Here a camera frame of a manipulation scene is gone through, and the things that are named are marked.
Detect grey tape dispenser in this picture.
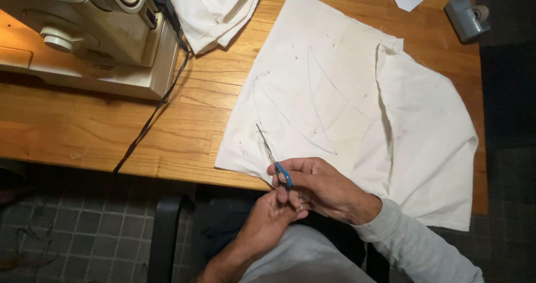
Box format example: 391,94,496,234
443,0,491,45

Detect small folded white cloth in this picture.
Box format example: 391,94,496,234
163,0,265,55

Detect blue handled scissors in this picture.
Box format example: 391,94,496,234
256,123,293,191

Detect large white marked fabric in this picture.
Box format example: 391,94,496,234
214,0,479,232

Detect cream sewing machine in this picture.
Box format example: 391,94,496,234
0,0,181,101

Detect person's right hand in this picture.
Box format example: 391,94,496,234
267,157,383,226

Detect black power cable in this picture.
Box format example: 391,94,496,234
112,0,191,176

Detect person's left hand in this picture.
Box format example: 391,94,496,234
237,188,309,254

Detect black chair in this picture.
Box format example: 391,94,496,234
147,193,197,283

